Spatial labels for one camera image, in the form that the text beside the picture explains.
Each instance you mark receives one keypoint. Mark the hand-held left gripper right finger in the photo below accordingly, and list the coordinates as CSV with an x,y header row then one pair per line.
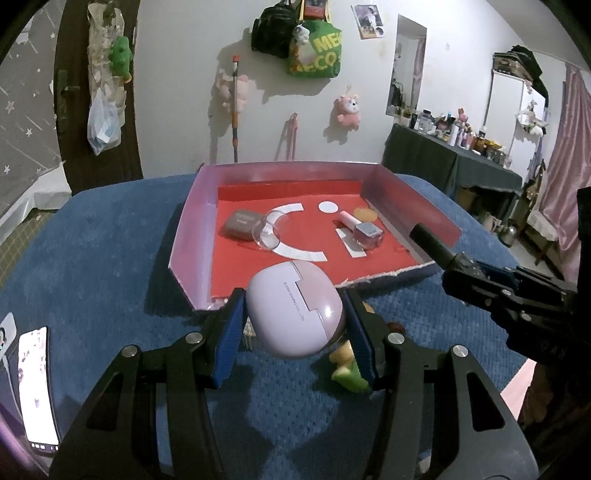
x,y
362,341

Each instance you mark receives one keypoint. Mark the small cardboard box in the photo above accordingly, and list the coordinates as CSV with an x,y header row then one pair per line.
x,y
466,199

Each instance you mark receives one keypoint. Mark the pink clothes hanger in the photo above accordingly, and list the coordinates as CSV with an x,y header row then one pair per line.
x,y
292,138

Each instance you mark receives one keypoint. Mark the clear plastic bag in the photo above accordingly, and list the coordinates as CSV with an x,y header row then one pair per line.
x,y
102,129

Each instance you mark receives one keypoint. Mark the group of cosmetic bottles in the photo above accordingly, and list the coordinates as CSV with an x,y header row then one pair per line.
x,y
457,134

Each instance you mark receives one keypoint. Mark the white hanging decoration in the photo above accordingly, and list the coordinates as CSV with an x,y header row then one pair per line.
x,y
531,120

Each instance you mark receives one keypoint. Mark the white plush toy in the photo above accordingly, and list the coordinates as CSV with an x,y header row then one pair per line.
x,y
301,37

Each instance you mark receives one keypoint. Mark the pink curtain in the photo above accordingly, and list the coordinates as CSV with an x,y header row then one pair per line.
x,y
568,161

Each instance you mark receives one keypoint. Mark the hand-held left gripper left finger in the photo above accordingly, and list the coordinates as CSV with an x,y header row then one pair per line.
x,y
228,341

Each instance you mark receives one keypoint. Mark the black handbag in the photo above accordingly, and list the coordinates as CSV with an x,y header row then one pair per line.
x,y
272,27

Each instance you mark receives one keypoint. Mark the blue textured blanket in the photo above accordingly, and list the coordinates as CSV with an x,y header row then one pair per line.
x,y
115,258

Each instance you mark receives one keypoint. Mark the lilac earbuds case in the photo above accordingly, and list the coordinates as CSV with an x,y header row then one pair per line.
x,y
295,314

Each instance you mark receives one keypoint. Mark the green frog toy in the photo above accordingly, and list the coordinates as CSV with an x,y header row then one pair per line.
x,y
346,376

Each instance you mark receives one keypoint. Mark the purple cardboard box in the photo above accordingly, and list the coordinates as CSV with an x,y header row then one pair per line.
x,y
194,217

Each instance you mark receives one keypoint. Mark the white refrigerator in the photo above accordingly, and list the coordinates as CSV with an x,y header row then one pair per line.
x,y
505,106

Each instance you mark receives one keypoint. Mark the clear round dish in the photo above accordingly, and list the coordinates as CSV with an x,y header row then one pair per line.
x,y
268,237

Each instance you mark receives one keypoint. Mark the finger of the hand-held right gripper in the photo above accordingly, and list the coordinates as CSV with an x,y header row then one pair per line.
x,y
501,273
480,295

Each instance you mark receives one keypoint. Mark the small orange round puck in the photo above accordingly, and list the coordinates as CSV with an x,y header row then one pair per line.
x,y
365,213

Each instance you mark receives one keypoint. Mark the dark wooden door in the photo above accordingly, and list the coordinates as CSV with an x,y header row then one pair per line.
x,y
74,152

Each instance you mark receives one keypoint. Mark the green tote bag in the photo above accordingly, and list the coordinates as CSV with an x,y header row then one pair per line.
x,y
318,55

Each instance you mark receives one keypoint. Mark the brown compact case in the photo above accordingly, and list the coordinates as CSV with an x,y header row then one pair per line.
x,y
242,224

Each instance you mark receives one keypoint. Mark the wall mirror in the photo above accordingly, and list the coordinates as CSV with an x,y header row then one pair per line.
x,y
411,69

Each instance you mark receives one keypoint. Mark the green dinosaur plush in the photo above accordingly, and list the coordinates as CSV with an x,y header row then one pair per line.
x,y
121,55

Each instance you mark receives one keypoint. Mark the pink nail polish bottle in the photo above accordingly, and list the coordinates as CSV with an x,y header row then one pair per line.
x,y
369,235

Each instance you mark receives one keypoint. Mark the brown glossy ball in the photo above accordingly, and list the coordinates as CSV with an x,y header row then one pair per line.
x,y
397,327

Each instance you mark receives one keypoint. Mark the metal kettle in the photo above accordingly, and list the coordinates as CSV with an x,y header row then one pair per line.
x,y
510,234

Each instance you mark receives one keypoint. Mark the pink rabbit plush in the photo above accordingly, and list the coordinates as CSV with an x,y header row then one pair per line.
x,y
244,90

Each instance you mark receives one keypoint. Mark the black clothes pile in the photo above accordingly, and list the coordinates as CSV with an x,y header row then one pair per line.
x,y
521,60

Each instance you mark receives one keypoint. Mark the person's right forearm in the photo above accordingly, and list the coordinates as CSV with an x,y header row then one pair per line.
x,y
554,415

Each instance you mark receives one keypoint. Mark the white smartphone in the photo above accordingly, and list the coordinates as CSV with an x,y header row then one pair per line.
x,y
37,392

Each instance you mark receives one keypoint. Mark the mop stick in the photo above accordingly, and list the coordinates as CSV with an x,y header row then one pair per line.
x,y
236,115

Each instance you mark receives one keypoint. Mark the table with dark cloth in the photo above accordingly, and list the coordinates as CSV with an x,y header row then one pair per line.
x,y
425,157

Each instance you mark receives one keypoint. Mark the pink bear plush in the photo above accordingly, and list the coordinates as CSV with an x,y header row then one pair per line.
x,y
347,110

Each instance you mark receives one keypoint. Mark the red framed item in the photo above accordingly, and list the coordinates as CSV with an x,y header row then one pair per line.
x,y
314,7

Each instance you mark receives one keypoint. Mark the large orange round puck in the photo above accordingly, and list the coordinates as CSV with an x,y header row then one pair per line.
x,y
368,308

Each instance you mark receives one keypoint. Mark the wall photo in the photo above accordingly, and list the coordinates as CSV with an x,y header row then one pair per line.
x,y
368,21

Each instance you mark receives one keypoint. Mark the patterned hanging door organizer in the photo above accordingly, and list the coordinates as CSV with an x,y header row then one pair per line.
x,y
99,46

